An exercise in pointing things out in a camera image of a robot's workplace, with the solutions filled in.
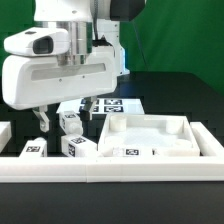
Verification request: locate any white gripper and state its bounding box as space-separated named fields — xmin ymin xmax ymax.
xmin=2 ymin=53 xmax=117 ymax=132

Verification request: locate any white square table top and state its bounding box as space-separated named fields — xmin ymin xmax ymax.
xmin=98 ymin=113 xmax=200 ymax=157

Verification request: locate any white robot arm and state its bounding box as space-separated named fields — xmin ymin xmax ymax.
xmin=2 ymin=0 xmax=147 ymax=132

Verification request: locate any white sheet with markers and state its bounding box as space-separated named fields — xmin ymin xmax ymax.
xmin=57 ymin=98 xmax=144 ymax=114

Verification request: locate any white U-shaped fence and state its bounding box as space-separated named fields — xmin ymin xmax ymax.
xmin=0 ymin=121 xmax=224 ymax=184

